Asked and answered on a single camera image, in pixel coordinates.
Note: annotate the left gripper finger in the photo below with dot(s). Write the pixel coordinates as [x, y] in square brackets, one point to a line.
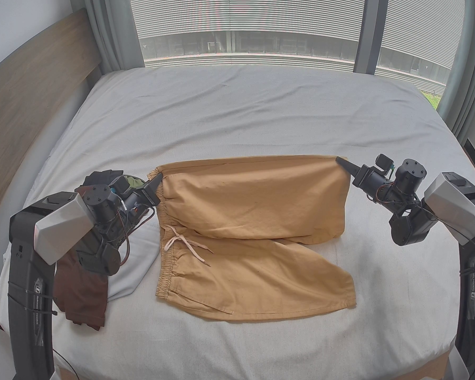
[153, 184]

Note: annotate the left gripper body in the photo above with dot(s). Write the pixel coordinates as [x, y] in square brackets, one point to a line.
[138, 202]

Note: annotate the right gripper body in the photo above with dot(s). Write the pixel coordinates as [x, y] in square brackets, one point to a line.
[370, 182]

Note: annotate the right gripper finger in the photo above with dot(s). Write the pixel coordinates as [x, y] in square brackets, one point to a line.
[349, 166]

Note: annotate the tan shorts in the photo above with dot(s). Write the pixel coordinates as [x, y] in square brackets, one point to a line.
[253, 200]

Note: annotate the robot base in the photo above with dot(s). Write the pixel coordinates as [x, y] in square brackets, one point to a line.
[459, 366]

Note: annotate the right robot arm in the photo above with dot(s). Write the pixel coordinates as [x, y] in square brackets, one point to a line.
[451, 208]

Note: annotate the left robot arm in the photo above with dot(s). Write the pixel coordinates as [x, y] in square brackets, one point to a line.
[27, 291]

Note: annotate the bed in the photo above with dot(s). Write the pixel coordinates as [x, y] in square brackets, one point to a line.
[261, 105]

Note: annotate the green garment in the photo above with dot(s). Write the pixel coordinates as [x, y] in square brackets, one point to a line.
[136, 181]

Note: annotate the black garment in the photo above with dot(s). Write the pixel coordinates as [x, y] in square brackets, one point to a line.
[99, 178]

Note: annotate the pale grey garment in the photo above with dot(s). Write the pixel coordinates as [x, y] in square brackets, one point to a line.
[134, 259]

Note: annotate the brown garment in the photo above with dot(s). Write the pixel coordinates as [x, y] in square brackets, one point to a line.
[79, 299]

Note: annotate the grey-green curtain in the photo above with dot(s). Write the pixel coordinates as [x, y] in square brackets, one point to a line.
[111, 22]
[467, 73]

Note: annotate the window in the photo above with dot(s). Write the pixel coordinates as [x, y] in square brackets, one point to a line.
[241, 14]

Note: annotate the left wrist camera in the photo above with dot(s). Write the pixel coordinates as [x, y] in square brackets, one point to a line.
[120, 184]

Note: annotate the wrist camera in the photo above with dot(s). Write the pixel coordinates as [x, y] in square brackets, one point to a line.
[384, 160]
[120, 184]

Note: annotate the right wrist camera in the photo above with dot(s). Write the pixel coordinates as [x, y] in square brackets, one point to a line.
[384, 160]

